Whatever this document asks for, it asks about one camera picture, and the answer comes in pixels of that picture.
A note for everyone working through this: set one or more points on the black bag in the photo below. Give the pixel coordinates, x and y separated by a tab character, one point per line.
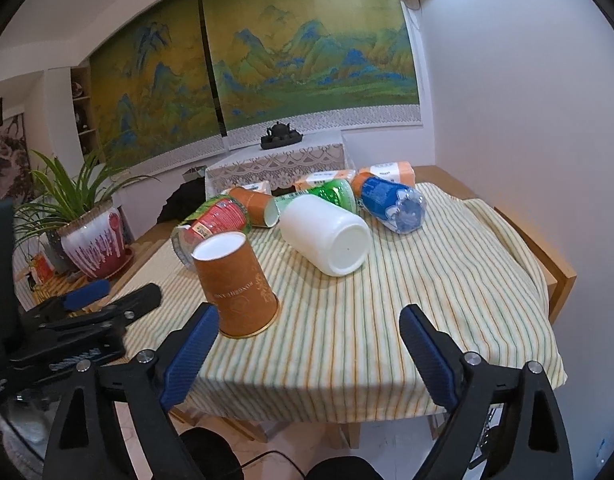
182	200

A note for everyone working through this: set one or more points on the orange paper cup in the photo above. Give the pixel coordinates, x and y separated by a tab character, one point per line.
252	202
237	290

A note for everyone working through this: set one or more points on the black teapot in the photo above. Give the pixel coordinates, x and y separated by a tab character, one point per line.
279	129

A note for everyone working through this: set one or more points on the white plastic jar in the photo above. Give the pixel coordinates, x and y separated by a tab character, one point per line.
312	230

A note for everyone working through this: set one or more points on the dark tea tray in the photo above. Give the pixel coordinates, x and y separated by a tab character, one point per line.
282	142

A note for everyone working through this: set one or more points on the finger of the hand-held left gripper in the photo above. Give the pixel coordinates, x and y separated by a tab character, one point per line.
137	300
87	295

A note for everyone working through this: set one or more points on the striped tablecloth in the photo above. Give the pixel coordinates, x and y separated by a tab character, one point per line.
362	320

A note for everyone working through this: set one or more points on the floral wall poster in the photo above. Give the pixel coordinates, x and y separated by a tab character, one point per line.
7	155

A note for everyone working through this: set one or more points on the lace-covered side table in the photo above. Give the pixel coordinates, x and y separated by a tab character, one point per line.
277	165

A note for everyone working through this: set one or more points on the wooden table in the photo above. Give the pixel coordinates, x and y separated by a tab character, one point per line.
552	270

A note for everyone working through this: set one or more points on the green label plastic bottle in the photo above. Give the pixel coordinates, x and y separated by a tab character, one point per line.
332	192

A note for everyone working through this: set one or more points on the orange white tissue pack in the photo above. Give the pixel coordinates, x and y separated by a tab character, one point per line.
392	170
257	187
317	178

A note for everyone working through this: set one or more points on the white wall shelf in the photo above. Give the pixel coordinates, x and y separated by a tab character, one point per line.
84	110

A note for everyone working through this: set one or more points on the landscape painting scroll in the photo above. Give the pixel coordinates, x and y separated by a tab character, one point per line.
312	45
152	75

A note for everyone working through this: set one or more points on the black round object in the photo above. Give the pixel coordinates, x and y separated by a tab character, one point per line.
209	455
342	470

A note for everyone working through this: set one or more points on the blue label plastic bottle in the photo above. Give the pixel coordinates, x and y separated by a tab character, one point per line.
387	200

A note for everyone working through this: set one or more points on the potted spider plant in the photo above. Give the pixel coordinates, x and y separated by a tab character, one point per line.
94	245

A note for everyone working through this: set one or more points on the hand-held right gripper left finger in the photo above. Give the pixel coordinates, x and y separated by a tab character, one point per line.
192	355

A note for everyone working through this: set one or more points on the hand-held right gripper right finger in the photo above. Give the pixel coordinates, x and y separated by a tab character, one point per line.
432	355

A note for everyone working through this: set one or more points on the red label plastic bottle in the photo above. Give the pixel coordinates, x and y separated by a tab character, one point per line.
219	220

